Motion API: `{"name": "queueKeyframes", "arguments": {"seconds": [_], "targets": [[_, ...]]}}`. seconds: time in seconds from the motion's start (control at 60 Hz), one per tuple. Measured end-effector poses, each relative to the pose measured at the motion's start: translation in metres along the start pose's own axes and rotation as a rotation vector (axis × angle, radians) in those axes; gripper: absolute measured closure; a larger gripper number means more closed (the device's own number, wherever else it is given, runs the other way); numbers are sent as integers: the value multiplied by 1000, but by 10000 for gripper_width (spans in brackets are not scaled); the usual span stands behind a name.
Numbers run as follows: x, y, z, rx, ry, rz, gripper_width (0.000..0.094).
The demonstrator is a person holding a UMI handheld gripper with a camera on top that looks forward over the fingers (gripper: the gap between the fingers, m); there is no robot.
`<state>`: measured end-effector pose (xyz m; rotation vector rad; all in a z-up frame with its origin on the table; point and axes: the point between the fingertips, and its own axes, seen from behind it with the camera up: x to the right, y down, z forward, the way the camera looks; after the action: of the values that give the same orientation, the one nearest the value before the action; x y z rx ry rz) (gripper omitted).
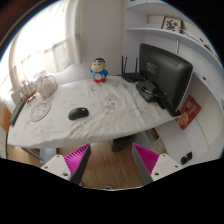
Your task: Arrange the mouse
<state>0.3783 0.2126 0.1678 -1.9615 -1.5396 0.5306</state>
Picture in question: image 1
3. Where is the red booklet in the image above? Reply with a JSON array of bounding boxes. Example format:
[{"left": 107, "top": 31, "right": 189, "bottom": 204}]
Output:
[{"left": 176, "top": 95, "right": 201, "bottom": 130}]

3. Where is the white patterned tablecloth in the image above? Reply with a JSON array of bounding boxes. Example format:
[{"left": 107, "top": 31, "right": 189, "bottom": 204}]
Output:
[{"left": 8, "top": 76, "right": 173, "bottom": 149}]

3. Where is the black computer mouse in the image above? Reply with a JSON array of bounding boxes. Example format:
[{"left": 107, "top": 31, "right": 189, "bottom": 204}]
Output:
[{"left": 68, "top": 108, "right": 89, "bottom": 120}]

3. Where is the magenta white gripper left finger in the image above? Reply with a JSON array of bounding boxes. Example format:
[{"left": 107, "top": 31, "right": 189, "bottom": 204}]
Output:
[{"left": 42, "top": 144, "right": 91, "bottom": 185}]

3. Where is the white cloth bag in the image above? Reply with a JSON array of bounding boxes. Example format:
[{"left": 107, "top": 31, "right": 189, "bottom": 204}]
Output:
[{"left": 35, "top": 75, "right": 58, "bottom": 99}]

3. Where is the framed picture on shelf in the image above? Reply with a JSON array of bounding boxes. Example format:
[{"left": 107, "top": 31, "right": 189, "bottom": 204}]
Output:
[{"left": 161, "top": 16, "right": 182, "bottom": 33}]

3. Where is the black wall socket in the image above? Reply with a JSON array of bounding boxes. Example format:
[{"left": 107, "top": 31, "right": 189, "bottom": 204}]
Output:
[{"left": 181, "top": 152, "right": 193, "bottom": 165}]

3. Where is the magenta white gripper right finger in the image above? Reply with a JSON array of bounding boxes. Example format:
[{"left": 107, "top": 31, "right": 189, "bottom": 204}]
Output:
[{"left": 132, "top": 144, "right": 182, "bottom": 185}]

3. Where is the black wifi router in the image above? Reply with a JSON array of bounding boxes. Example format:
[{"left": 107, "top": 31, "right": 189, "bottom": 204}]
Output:
[{"left": 121, "top": 57, "right": 144, "bottom": 82}]

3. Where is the white wall shelf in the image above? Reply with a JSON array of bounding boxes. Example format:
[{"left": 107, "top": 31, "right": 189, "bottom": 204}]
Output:
[{"left": 130, "top": 28, "right": 224, "bottom": 80}]

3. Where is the black computer monitor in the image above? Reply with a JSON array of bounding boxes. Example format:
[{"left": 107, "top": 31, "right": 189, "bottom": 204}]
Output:
[{"left": 139, "top": 43, "right": 193, "bottom": 117}]

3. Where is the cartoon boy figurine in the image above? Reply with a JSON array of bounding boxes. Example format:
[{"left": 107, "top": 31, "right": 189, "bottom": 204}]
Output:
[{"left": 89, "top": 57, "right": 108, "bottom": 83}]

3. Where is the black keyboard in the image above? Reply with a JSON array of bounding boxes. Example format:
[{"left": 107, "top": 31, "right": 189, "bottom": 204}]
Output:
[{"left": 9, "top": 98, "right": 26, "bottom": 126}]

